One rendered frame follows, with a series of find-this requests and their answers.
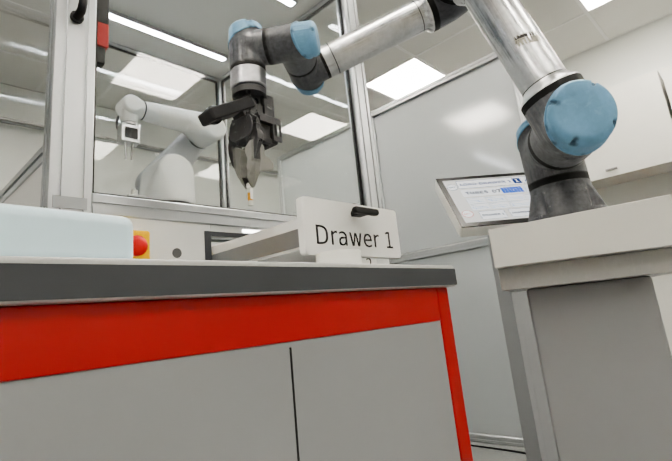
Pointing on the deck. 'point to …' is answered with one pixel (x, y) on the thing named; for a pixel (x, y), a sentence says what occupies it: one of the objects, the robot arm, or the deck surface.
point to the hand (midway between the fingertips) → (246, 181)
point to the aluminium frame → (62, 144)
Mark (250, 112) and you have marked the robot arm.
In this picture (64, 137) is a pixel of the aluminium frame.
